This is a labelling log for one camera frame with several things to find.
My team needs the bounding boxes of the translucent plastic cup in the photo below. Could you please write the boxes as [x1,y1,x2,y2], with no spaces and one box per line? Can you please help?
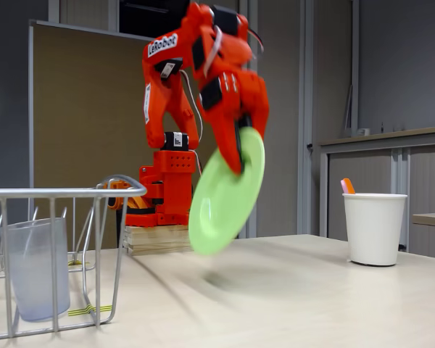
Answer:
[5,217,72,323]

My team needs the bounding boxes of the metal wire dish rack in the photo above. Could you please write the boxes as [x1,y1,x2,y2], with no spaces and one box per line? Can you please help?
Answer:
[0,175,148,342]

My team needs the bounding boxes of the dark upper window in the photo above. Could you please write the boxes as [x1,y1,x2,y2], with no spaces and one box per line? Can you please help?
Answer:
[118,0,191,44]

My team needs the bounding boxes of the wooden base block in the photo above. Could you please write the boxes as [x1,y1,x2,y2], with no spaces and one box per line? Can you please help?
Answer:
[123,224,196,257]

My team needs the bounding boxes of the white paper cup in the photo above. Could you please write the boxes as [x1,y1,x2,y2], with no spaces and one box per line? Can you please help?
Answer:
[342,193,409,268]

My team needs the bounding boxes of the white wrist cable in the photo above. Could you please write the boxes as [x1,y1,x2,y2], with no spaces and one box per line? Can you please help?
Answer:
[204,30,225,78]

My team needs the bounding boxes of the brown partition board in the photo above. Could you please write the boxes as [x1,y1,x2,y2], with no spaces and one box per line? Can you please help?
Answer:
[28,20,237,251]

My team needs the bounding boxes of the grey sliding door cabinet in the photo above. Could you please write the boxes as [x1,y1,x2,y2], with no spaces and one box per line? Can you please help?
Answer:
[318,125,435,260]

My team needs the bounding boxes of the light orange clamp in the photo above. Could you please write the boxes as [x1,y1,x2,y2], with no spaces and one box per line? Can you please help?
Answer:
[96,179,155,211]

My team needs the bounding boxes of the grey leaning rod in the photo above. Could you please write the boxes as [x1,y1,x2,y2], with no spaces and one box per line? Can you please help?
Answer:
[342,85,355,138]

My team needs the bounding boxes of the green plastic plate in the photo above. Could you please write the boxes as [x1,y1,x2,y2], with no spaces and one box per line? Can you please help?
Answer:
[187,125,266,257]

